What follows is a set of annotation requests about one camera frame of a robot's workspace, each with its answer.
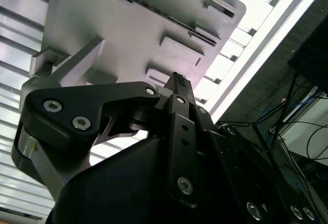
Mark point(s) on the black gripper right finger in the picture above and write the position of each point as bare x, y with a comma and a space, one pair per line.
230, 162

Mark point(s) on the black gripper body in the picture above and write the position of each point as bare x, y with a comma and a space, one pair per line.
115, 183

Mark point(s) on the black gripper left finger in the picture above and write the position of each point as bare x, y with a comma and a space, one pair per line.
66, 113

